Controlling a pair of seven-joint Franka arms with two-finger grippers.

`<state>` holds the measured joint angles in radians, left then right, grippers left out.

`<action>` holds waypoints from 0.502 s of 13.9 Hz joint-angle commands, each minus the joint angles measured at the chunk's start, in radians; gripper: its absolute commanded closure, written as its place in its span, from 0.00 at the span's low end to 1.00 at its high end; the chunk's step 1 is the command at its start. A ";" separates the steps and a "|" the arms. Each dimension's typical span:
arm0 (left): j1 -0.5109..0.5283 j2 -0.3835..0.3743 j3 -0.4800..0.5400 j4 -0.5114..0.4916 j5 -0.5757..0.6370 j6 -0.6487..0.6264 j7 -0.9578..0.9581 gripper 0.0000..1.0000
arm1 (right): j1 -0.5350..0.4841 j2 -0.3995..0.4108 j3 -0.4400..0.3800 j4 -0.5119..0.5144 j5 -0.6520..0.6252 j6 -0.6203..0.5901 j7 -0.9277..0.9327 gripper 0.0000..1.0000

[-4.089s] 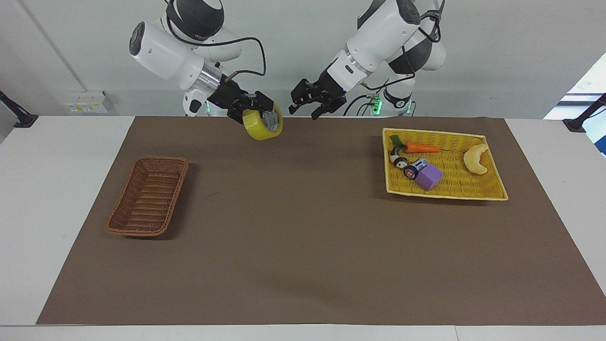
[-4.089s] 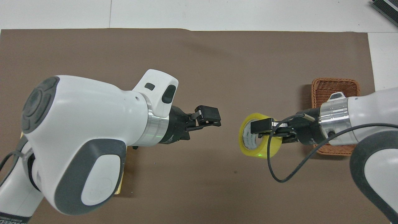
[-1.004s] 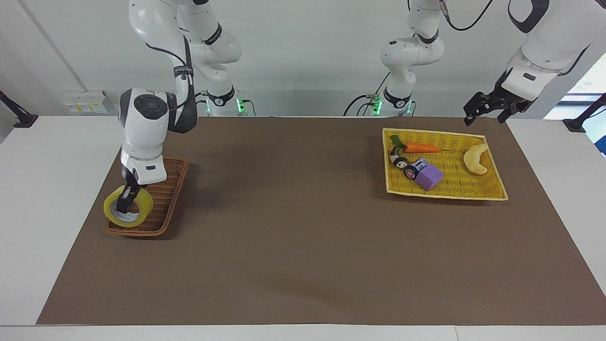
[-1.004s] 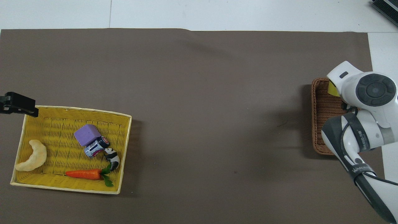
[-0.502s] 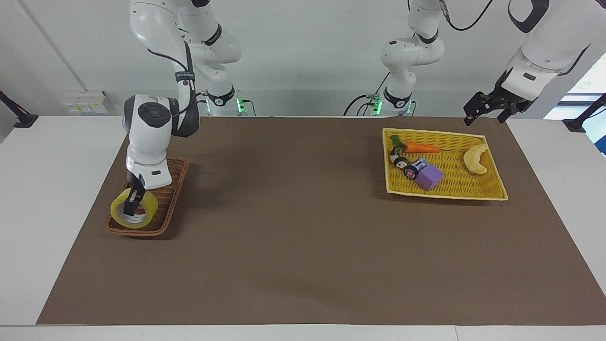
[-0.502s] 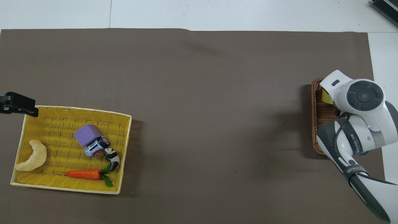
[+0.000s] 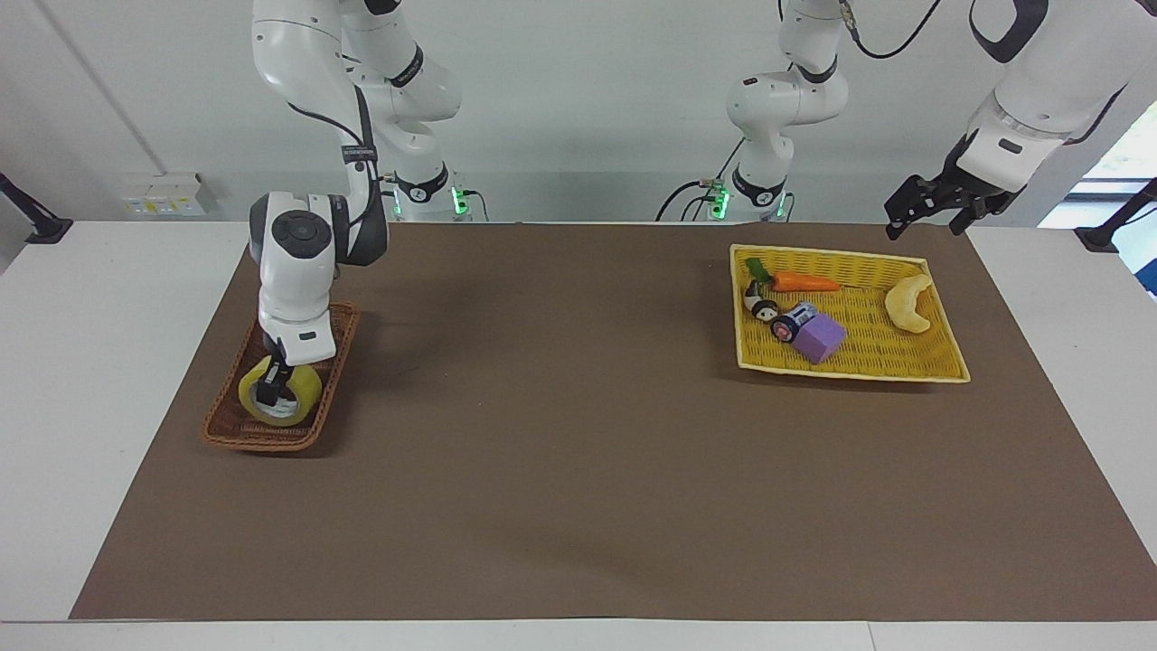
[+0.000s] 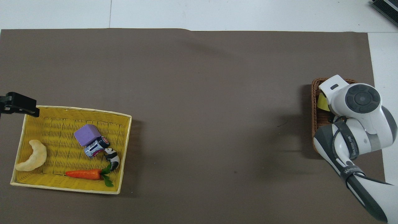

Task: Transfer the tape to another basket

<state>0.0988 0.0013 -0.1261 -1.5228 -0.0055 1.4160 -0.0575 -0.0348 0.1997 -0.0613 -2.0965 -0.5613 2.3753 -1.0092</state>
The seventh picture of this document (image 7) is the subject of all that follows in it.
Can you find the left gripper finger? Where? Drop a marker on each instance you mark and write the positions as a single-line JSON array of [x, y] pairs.
[[965, 217], [911, 201]]

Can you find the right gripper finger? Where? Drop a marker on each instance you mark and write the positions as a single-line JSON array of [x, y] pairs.
[[268, 391]]

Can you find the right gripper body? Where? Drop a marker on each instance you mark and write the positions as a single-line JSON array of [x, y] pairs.
[[276, 346]]

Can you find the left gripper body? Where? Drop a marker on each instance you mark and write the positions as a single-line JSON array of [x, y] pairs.
[[972, 190]]

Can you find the yellow tape roll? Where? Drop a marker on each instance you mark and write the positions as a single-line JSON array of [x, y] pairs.
[[305, 387]]

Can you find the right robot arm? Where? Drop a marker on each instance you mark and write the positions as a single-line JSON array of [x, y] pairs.
[[298, 280]]

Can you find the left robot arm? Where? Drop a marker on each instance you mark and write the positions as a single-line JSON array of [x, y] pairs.
[[777, 99]]

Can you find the brown wicker basket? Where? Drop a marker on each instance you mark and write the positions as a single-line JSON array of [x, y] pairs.
[[237, 432]]

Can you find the yellow wicker basket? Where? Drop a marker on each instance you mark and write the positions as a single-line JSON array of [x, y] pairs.
[[872, 353]]

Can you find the pale yellow toy banana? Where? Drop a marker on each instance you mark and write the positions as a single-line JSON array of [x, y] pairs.
[[907, 307]]

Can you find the orange toy carrot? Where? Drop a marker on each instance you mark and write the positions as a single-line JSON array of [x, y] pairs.
[[803, 282]]

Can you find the black stand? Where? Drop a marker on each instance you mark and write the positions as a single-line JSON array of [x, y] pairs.
[[1105, 235], [41, 228]]

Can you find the window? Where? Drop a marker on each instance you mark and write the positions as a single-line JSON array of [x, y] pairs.
[[1121, 158]]

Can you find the purple block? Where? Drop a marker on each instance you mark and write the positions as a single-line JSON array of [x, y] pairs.
[[821, 337]]

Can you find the small blue black can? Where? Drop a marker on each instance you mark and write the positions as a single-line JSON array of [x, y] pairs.
[[790, 324]]

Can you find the black white toy sushi roll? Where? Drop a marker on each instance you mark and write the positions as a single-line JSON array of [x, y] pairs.
[[764, 310]]

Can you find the white wall socket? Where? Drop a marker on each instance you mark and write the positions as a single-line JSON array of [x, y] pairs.
[[167, 195]]

